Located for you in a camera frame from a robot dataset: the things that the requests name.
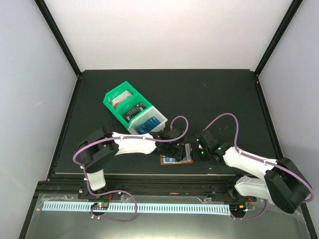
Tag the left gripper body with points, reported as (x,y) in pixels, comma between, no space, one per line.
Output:
(173,153)

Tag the black frame post right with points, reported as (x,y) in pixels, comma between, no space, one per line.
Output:
(285,22)

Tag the blue cards stack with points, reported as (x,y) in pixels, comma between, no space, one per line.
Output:
(148,126)

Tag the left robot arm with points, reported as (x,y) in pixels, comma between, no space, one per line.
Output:
(99,148)

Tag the red white cards stack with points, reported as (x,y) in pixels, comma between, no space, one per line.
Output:
(120,98)

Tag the black frame post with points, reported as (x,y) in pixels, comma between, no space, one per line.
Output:
(285,22)
(49,19)

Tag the white storage bin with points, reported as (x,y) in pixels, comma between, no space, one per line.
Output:
(144,116)

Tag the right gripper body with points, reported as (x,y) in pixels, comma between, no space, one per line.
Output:
(202,156)

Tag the black frame post left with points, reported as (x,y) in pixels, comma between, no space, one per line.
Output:
(49,19)

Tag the black cards stack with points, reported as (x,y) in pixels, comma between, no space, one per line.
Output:
(134,111)

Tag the brown leather card holder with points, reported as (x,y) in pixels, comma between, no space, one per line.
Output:
(183,153)

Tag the green double storage bin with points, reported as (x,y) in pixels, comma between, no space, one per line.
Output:
(126,105)

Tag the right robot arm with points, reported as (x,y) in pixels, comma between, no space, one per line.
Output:
(278,181)

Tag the white slotted cable duct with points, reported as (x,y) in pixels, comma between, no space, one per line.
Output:
(203,209)

